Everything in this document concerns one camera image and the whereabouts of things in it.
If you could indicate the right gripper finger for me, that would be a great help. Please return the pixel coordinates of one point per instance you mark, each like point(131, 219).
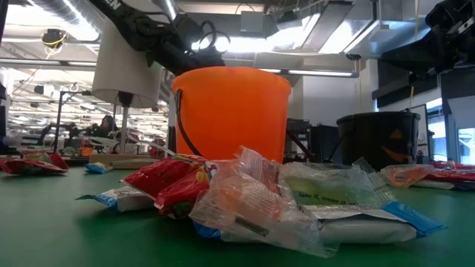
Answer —
point(415, 53)

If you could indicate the orange pumpkin bucket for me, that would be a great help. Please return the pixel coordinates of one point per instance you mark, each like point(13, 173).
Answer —
point(230, 111)

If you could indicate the clear orange candy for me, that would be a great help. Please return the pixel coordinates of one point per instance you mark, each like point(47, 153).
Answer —
point(406, 175)
point(252, 207)

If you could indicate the red candy packet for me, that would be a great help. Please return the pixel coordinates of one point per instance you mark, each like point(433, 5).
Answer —
point(167, 174)
point(59, 160)
point(452, 176)
point(29, 167)

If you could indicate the white blue candy bar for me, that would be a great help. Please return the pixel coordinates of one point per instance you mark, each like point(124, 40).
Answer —
point(371, 226)
point(97, 168)
point(126, 200)
point(430, 184)

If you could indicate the clear green candy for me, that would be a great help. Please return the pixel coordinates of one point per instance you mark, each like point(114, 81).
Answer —
point(334, 185)

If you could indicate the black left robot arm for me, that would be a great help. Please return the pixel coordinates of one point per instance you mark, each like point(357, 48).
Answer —
point(126, 22)

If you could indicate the white shade table lamp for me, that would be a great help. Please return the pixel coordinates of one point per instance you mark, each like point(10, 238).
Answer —
point(122, 81)

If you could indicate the gray ceiling box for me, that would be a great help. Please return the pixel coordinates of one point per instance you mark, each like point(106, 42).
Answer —
point(252, 22)

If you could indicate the black pumpkin bucket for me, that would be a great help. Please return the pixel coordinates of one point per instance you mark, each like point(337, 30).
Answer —
point(371, 141)

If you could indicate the fluorescent light tube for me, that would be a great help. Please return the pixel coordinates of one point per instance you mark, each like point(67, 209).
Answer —
point(319, 73)

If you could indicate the person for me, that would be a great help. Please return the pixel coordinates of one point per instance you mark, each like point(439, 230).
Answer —
point(105, 128)

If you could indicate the black equipment cabinet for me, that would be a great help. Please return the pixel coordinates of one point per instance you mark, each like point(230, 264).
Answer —
point(323, 142)

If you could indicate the black equipment stand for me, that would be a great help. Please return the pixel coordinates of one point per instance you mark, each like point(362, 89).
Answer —
point(58, 122)

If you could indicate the green table mat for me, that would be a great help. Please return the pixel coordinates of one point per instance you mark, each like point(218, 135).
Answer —
point(55, 222)

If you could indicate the silver ventilation duct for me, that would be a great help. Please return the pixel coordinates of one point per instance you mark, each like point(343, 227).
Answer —
point(386, 33)

